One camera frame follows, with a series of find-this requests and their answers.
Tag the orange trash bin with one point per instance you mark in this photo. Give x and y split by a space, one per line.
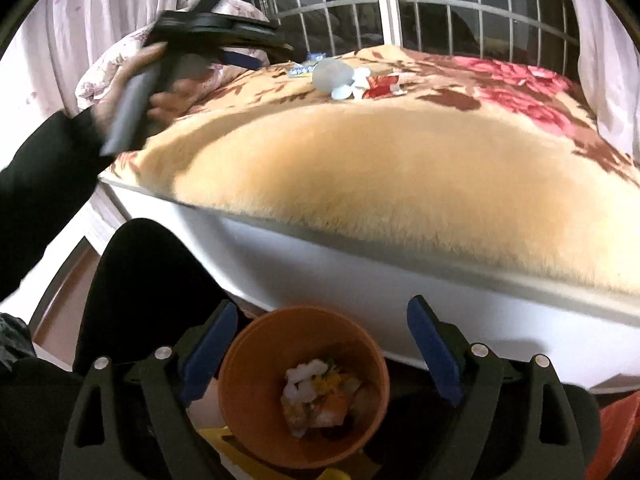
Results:
352 396

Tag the pink curtain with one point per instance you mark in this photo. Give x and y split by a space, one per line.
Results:
608 69
53 63

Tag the window with metal bars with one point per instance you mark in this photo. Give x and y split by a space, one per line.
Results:
541 33

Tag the person's left hand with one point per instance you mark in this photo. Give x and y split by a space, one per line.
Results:
164 107

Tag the folded floral white quilt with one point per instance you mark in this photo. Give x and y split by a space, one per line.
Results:
97 81

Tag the left pink curtain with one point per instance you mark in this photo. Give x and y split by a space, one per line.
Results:
53 63

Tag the white bed frame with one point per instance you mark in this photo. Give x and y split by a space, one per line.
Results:
591 336

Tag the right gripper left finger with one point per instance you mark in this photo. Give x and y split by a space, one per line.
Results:
170 379

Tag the floral yellow fleece blanket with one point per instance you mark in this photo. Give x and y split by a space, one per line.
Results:
480 160

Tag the small white paper scrap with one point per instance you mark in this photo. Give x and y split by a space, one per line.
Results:
356 89

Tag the black sleeved left forearm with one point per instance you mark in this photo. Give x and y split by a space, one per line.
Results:
51 176

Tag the red white crumpled wrapper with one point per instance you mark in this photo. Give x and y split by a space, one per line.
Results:
383 87

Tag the white tissue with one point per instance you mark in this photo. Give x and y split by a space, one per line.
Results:
299 387

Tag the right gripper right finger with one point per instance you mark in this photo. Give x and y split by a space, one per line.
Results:
512 420

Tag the blue white milk carton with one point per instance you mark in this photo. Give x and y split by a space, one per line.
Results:
307 67

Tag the right pink curtain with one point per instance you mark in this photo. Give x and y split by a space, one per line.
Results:
608 69

